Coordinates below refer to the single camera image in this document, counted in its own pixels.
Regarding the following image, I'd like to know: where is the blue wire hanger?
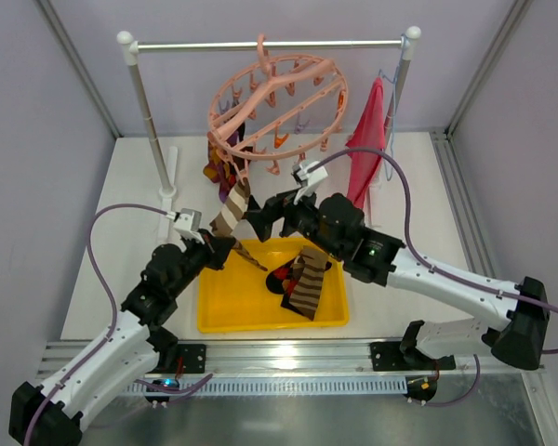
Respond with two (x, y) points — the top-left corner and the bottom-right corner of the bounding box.
(379, 33), (408, 158)

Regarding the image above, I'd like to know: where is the pink towel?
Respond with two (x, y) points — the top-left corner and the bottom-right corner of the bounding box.
(346, 77), (386, 210)

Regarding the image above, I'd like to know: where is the pink round clip hanger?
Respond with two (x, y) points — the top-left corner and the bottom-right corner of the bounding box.
(206, 57), (339, 182)

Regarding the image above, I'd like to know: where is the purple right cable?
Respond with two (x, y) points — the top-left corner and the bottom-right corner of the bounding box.
(306, 148), (558, 408)

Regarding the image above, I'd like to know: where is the yellow plastic bin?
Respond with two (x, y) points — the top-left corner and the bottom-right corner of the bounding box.
(196, 237), (350, 334)

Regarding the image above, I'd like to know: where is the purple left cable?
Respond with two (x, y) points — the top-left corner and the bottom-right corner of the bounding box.
(25, 203), (215, 442)

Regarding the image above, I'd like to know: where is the purple cable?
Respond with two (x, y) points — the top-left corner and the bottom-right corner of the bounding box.
(25, 203), (215, 442)
(306, 148), (558, 408)

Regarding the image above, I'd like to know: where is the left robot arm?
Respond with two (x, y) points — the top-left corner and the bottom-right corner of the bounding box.
(8, 230), (235, 445)

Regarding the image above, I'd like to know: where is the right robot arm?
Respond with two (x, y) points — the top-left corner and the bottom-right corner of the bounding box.
(245, 190), (550, 371)

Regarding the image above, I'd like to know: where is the purple yellow patterned sock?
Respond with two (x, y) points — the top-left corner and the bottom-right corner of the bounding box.
(203, 141), (246, 203)

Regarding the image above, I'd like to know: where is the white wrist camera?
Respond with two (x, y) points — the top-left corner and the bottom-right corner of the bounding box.
(173, 208), (205, 244)
(292, 160), (328, 204)

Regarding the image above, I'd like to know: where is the beige brown striped sock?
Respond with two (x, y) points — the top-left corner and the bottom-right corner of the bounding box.
(281, 245), (332, 321)

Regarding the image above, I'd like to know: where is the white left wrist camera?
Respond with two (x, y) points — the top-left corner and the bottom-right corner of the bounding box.
(173, 208), (205, 244)

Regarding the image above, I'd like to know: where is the white metal drying rack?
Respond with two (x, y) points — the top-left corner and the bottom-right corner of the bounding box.
(116, 25), (422, 246)

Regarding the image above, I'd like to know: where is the red yellow argyle sock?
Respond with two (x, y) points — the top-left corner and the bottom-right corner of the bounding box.
(265, 263), (303, 295)

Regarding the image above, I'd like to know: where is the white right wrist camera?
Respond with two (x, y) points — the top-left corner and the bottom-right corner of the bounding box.
(292, 160), (328, 204)

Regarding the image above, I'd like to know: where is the orange clothes clip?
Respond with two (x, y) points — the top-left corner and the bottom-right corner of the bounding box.
(273, 134), (289, 149)

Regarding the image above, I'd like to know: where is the aluminium mounting rail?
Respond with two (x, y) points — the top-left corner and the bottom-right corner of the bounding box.
(41, 337), (546, 396)

